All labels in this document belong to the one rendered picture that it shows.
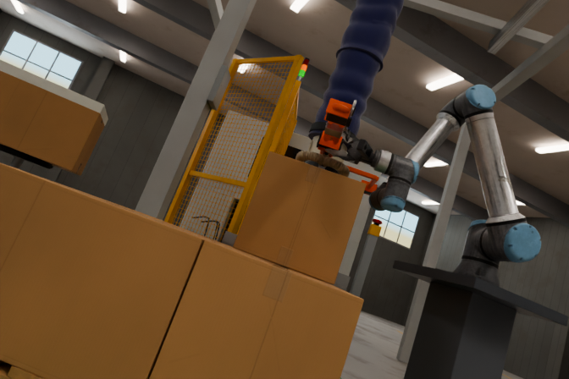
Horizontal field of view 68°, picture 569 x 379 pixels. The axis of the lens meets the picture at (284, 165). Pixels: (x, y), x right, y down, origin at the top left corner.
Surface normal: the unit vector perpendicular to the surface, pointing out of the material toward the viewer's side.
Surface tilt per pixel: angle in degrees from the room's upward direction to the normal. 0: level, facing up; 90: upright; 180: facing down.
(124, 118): 90
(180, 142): 90
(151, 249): 90
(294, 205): 90
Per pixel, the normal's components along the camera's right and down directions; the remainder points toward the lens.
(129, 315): 0.00, -0.22
